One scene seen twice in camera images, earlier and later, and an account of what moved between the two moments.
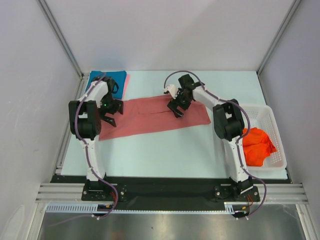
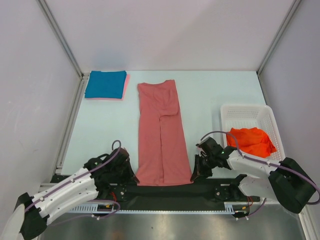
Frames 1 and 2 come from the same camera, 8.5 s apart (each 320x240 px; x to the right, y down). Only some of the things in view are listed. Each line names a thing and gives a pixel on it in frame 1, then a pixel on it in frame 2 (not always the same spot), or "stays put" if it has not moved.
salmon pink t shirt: [151, 114] -> [162, 156]
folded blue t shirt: [118, 76] stays put
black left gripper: [119, 105] -> [130, 175]
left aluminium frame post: [56, 29] stays put
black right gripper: [178, 104] -> [200, 165]
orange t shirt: [257, 146] stays put
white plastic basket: [261, 116] stays put
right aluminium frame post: [295, 3] stays put
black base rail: [170, 188] stays put
